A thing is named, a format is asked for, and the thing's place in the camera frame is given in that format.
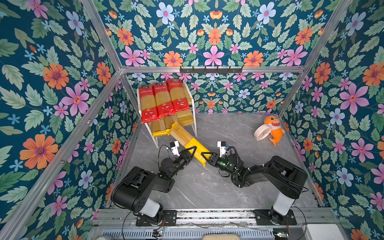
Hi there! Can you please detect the white box bottom right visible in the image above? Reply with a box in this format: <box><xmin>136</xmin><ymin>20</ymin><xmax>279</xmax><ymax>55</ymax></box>
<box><xmin>305</xmin><ymin>224</ymin><xmax>344</xmax><ymax>240</ymax></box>

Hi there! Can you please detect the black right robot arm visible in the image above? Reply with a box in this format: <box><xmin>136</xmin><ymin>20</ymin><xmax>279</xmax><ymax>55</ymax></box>
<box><xmin>201</xmin><ymin>146</ymin><xmax>308</xmax><ymax>225</ymax></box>

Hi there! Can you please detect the red spaghetti bag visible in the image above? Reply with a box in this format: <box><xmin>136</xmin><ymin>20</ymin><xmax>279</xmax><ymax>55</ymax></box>
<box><xmin>139</xmin><ymin>85</ymin><xmax>159</xmax><ymax>123</ymax></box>
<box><xmin>167</xmin><ymin>79</ymin><xmax>190</xmax><ymax>113</ymax></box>
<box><xmin>153</xmin><ymin>82</ymin><xmax>176</xmax><ymax>118</ymax></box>

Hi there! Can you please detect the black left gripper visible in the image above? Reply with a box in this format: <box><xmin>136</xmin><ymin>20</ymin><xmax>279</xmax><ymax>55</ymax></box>
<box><xmin>168</xmin><ymin>146</ymin><xmax>197</xmax><ymax>181</ymax></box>

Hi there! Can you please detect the black hook rail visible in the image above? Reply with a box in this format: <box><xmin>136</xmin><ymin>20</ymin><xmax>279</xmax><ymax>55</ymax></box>
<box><xmin>179</xmin><ymin>66</ymin><xmax>243</xmax><ymax>75</ymax></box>

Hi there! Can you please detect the white metal wooden shelf rack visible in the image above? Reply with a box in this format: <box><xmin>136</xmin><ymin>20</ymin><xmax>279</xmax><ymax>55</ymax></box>
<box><xmin>137</xmin><ymin>79</ymin><xmax>197</xmax><ymax>147</ymax></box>

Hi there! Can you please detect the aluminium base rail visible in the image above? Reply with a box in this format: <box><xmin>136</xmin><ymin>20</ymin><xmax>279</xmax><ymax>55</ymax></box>
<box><xmin>88</xmin><ymin>207</ymin><xmax>348</xmax><ymax>240</ymax></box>

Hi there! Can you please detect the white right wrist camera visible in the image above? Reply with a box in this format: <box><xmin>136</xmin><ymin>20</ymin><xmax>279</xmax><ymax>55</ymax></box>
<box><xmin>217</xmin><ymin>141</ymin><xmax>227</xmax><ymax>158</ymax></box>

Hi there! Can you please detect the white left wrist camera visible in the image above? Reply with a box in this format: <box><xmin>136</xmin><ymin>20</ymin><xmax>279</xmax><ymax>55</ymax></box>
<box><xmin>170</xmin><ymin>141</ymin><xmax>180</xmax><ymax>158</ymax></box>

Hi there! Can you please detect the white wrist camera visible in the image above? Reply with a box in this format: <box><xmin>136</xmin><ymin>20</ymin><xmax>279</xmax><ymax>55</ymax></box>
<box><xmin>217</xmin><ymin>141</ymin><xmax>227</xmax><ymax>158</ymax></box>
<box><xmin>170</xmin><ymin>141</ymin><xmax>180</xmax><ymax>158</ymax></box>

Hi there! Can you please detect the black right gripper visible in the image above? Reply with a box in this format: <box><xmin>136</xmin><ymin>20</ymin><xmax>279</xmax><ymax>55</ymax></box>
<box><xmin>202</xmin><ymin>152</ymin><xmax>237</xmax><ymax>178</ymax></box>

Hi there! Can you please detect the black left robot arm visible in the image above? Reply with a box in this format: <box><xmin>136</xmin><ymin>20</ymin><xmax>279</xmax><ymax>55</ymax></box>
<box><xmin>111</xmin><ymin>146</ymin><xmax>197</xmax><ymax>218</ymax></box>

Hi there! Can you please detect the orange shark plush toy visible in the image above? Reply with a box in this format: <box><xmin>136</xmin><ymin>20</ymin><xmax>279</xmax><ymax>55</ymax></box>
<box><xmin>265</xmin><ymin>116</ymin><xmax>285</xmax><ymax>147</ymax></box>

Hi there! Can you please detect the yellow pasta bag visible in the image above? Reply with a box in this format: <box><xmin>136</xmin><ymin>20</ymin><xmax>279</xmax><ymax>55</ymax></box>
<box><xmin>151</xmin><ymin>118</ymin><xmax>168</xmax><ymax>138</ymax></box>
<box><xmin>164</xmin><ymin>115</ymin><xmax>178</xmax><ymax>130</ymax></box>
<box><xmin>169</xmin><ymin>122</ymin><xmax>209</xmax><ymax>167</ymax></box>

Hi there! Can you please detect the white tape roll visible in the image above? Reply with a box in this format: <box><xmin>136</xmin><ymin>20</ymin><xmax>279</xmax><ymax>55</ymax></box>
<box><xmin>254</xmin><ymin>124</ymin><xmax>272</xmax><ymax>141</ymax></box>

